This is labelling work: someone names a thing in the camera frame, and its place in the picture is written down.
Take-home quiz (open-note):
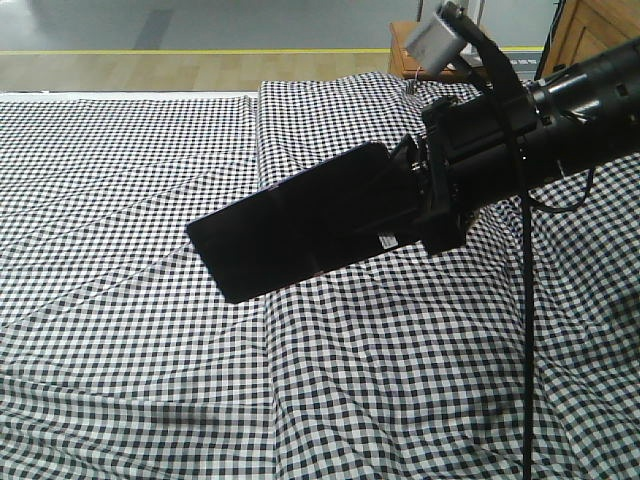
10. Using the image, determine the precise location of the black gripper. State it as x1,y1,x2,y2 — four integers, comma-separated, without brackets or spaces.
382,91,537,254

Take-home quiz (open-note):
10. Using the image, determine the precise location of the black smartphone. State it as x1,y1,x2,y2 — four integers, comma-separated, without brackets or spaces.
186,143,420,303

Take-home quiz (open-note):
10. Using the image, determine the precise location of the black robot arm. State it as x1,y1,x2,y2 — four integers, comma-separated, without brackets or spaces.
412,39,639,254

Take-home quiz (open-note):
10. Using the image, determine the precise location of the wooden bed headboard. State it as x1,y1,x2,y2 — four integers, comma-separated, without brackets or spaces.
536,0,639,78

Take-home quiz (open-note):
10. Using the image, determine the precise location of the black white checkered bedsheet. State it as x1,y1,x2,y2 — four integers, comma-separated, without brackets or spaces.
0,70,640,480

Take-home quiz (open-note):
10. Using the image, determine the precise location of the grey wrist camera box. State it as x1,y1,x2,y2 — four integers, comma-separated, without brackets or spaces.
405,6,467,76

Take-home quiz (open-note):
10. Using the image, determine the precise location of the black camera cable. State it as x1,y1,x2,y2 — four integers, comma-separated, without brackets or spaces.
444,2,599,480

